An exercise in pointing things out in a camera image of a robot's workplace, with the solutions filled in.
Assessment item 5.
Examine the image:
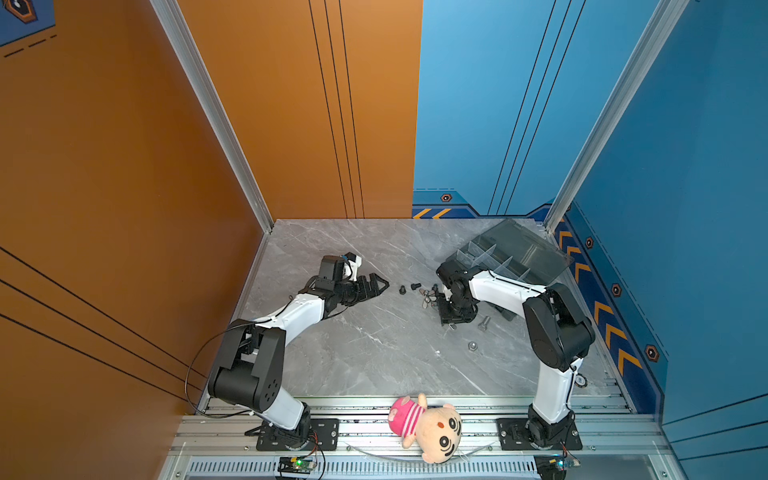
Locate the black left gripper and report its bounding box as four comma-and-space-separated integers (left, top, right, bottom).
333, 273, 388, 306

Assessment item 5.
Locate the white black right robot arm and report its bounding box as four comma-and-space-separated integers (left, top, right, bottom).
436, 261, 596, 449

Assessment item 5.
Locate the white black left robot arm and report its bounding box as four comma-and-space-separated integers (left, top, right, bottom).
207, 273, 390, 449

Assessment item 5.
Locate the grey plastic organizer box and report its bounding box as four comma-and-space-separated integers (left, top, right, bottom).
445, 219, 572, 319

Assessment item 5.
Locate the pink plush doll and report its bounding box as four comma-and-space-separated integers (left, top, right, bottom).
388, 394, 463, 464

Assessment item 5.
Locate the right green circuit board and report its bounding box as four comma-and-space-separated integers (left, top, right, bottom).
534, 457, 581, 480

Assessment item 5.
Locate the green circuit board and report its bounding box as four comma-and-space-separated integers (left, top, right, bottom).
277, 456, 318, 478
534, 457, 581, 480

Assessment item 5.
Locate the left green circuit board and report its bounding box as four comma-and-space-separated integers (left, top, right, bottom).
277, 456, 318, 478

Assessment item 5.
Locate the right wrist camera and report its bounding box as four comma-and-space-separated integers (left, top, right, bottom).
436, 259, 466, 289

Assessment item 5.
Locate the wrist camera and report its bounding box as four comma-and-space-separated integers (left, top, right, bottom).
436, 259, 466, 289
318, 252, 362, 282

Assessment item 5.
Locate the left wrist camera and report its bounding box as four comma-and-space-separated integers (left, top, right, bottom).
318, 252, 362, 282

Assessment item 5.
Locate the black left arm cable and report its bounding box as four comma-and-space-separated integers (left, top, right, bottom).
184, 323, 253, 418

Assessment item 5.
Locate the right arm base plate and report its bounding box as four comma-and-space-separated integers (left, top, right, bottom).
496, 416, 583, 451

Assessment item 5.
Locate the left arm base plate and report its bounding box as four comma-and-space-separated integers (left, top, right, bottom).
256, 417, 340, 452

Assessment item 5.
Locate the aluminium rail frame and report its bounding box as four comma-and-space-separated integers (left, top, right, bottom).
160, 394, 684, 479

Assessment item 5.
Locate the aluminium corner post left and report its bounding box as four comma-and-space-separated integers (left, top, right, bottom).
149, 0, 274, 234

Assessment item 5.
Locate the aluminium corner post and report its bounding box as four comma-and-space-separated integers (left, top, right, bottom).
543, 0, 689, 234
149, 0, 274, 234

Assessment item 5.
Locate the aluminium corner post right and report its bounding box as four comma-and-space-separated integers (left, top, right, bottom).
543, 0, 689, 234

